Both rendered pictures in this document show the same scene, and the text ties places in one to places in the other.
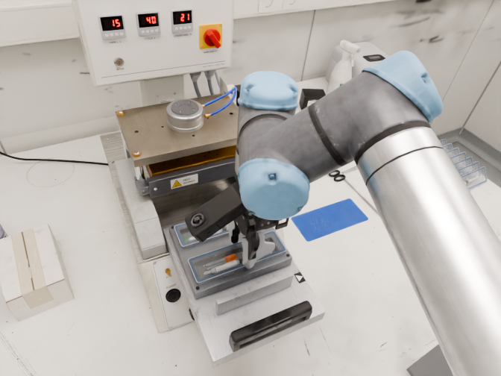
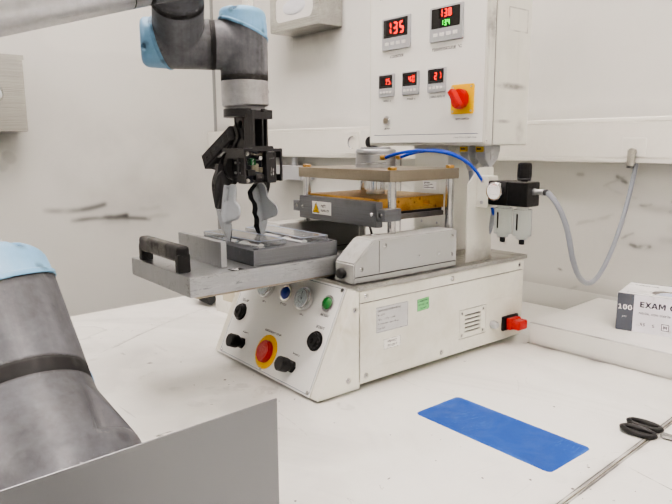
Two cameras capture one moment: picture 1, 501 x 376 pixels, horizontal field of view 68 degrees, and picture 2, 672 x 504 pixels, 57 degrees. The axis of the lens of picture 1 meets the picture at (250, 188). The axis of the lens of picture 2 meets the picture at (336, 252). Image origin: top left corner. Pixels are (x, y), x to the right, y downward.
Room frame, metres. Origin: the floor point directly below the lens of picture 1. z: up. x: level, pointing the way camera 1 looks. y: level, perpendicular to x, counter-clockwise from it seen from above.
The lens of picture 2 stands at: (0.41, -1.05, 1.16)
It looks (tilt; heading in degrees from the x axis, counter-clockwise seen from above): 10 degrees down; 81
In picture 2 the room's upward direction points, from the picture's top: straight up
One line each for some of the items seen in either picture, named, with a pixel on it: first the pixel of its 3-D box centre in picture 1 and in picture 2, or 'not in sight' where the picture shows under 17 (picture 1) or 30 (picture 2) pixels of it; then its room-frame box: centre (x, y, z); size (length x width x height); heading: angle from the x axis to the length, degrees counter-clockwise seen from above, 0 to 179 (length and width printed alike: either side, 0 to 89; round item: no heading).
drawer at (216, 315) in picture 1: (238, 266); (240, 255); (0.41, 0.01, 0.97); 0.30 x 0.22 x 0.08; 30
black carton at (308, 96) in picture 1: (312, 99); not in sight; (1.32, -0.21, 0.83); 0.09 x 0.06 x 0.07; 99
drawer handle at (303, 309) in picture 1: (271, 324); (163, 253); (0.29, -0.06, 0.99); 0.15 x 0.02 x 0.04; 120
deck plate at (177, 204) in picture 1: (184, 173); (387, 257); (0.70, 0.18, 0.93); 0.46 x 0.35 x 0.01; 30
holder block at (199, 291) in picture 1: (229, 245); (264, 245); (0.45, 0.03, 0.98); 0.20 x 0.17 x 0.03; 120
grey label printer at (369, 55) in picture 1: (361, 71); not in sight; (1.51, -0.42, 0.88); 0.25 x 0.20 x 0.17; 27
